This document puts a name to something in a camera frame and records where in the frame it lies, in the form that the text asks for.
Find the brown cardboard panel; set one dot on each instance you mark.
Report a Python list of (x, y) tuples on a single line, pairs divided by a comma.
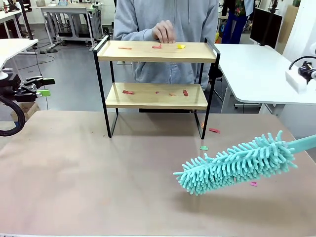
[(290, 22)]

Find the wooden two-tier black-frame shelf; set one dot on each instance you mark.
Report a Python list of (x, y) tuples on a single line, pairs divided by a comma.
[(158, 53)]

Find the black office chair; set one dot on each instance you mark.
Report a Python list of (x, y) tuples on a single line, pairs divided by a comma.
[(215, 74)]

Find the orange-red paper strip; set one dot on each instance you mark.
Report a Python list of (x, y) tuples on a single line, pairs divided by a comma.
[(124, 48)]

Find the red crumpled paper scrap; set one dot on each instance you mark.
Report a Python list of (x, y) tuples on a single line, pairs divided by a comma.
[(157, 46)]

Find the magenta paper scrap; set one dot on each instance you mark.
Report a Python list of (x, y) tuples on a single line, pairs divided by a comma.
[(253, 183)]

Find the small white desk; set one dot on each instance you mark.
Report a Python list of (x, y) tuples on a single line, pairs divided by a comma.
[(14, 49)]

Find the person in gray hoodie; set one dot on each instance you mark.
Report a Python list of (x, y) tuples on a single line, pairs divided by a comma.
[(172, 14)]

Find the teal chenille duster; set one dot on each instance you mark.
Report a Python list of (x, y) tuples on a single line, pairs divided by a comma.
[(237, 163)]

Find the large white desk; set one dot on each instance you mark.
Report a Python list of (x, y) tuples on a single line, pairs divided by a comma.
[(254, 71)]

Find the yellow-green object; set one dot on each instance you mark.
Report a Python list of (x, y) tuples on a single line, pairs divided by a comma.
[(217, 37)]

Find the brown cardboard box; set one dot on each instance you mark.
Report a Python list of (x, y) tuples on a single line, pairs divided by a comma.
[(27, 109)]

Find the person's right hand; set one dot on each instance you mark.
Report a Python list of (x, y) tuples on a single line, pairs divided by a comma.
[(164, 30)]

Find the long red paper scrap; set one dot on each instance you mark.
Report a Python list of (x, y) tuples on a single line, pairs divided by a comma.
[(128, 92)]

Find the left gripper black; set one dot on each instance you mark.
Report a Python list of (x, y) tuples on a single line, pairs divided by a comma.
[(10, 89)]

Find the black computer monitor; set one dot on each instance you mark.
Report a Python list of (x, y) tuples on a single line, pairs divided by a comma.
[(265, 24)]

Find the person in blue trousers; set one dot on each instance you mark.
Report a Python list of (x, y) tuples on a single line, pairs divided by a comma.
[(234, 22)]

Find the black floor power strip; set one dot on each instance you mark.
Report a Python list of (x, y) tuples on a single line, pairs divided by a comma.
[(48, 51)]

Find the person's left forearm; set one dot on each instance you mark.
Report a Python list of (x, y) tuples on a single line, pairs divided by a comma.
[(206, 74)]

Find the yellow paper scrap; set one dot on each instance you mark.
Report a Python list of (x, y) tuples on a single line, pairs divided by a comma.
[(181, 46)]

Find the green paper scrap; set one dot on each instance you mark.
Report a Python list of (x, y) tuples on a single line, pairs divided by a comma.
[(204, 148)]

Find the person's right forearm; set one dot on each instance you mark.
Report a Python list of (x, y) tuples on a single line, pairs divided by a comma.
[(135, 34)]

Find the gray metal workbench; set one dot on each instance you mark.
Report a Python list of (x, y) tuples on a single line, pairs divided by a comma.
[(69, 14)]

